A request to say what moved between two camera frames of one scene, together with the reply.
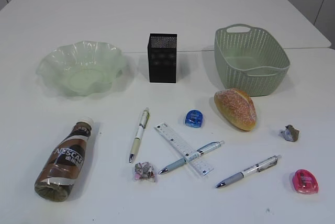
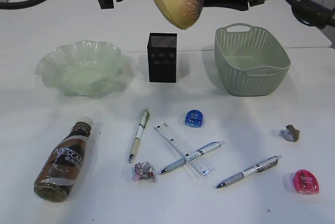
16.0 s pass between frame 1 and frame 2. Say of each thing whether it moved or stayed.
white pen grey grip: stayed
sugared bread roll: moved
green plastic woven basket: stayed
